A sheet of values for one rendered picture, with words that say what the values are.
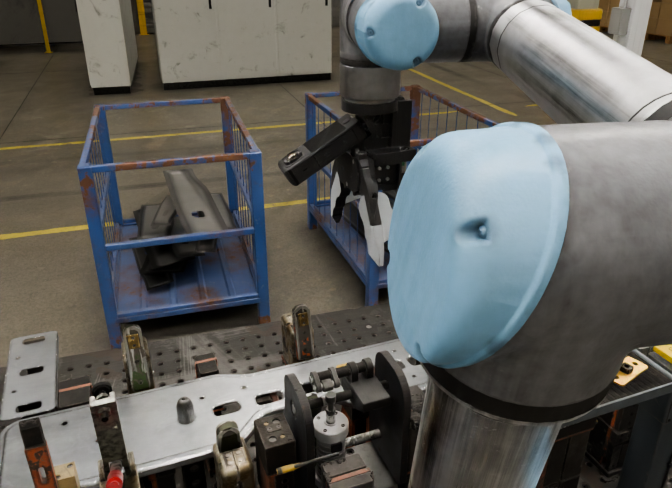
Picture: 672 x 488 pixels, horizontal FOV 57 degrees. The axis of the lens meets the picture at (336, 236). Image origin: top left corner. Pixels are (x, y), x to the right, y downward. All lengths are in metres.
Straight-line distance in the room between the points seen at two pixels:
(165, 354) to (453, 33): 1.49
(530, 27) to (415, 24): 0.11
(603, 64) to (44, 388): 1.20
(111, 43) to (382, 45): 8.21
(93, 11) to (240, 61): 1.94
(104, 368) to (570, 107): 1.64
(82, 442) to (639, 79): 1.07
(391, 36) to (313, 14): 8.50
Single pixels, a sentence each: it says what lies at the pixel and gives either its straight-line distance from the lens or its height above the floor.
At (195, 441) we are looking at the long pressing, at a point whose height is 1.00.
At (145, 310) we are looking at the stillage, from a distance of 3.17.
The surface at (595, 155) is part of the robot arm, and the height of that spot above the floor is 1.73.
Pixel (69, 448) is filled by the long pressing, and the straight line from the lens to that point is 1.26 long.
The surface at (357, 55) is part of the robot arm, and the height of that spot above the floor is 1.70.
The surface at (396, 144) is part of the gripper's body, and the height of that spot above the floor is 1.58.
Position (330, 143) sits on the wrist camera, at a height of 1.59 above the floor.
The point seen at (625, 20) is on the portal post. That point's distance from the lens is 5.15.
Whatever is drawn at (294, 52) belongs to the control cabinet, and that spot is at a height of 0.42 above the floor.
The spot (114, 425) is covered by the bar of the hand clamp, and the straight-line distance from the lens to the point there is 1.02.
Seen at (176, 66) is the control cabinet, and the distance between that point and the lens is 8.87.
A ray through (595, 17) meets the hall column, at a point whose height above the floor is 1.01.
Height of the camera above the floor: 1.81
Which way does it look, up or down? 25 degrees down
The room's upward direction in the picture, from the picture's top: straight up
